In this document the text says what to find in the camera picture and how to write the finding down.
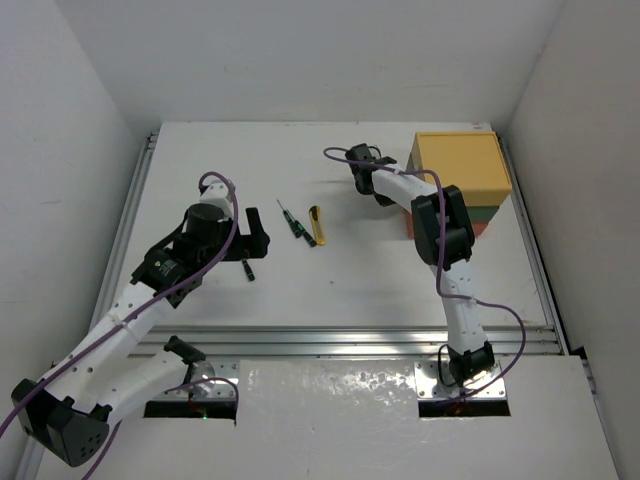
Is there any yellow utility knife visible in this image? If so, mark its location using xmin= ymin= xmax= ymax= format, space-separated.
xmin=309 ymin=205 xmax=326 ymax=246

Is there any green drawer box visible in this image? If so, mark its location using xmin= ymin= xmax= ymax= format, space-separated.
xmin=405 ymin=152 xmax=501 ymax=225

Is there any red bottom drawer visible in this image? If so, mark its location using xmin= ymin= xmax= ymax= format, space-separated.
xmin=404 ymin=212 xmax=489 ymax=240

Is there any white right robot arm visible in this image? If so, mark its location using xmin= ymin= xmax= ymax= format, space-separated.
xmin=345 ymin=144 xmax=495 ymax=387

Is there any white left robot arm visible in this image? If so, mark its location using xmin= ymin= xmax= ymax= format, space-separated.
xmin=11 ymin=203 xmax=270 ymax=467

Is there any yellow top drawer box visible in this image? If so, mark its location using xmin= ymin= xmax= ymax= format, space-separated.
xmin=410 ymin=130 xmax=512 ymax=207

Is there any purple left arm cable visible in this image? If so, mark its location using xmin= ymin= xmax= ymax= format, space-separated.
xmin=0 ymin=171 xmax=241 ymax=480

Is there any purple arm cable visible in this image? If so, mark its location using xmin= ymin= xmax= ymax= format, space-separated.
xmin=0 ymin=171 xmax=241 ymax=480
xmin=322 ymin=146 xmax=527 ymax=401

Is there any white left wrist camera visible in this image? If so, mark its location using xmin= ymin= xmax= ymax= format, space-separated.
xmin=199 ymin=179 xmax=235 ymax=219

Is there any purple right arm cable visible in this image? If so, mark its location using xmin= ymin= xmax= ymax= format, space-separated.
xmin=322 ymin=146 xmax=527 ymax=401

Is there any aluminium frame rail front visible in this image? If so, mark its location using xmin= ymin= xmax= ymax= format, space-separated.
xmin=84 ymin=325 xmax=566 ymax=359

